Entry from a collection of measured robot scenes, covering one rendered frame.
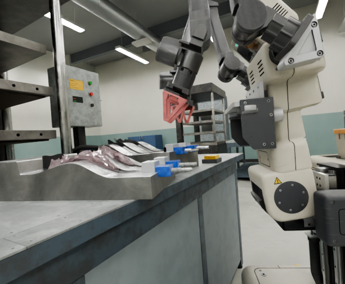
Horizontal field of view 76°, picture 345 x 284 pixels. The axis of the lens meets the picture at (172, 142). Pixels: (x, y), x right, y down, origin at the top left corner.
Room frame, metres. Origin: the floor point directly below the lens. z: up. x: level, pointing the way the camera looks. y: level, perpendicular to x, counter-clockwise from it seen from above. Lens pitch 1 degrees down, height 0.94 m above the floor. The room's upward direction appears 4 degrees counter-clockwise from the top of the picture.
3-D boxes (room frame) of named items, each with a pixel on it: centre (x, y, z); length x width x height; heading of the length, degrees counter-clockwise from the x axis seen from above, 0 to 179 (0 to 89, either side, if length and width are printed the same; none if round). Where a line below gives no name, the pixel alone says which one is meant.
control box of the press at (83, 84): (1.59, 0.66, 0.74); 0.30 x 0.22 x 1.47; 150
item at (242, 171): (5.12, -1.81, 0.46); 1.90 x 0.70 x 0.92; 153
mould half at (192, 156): (1.05, 0.16, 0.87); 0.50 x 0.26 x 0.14; 60
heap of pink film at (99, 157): (0.71, 0.27, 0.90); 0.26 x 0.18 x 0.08; 77
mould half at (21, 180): (0.70, 0.27, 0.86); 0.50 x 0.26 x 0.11; 77
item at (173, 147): (0.86, -0.04, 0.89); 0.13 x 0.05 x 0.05; 60
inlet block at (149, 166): (0.60, 0.02, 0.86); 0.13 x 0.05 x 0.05; 77
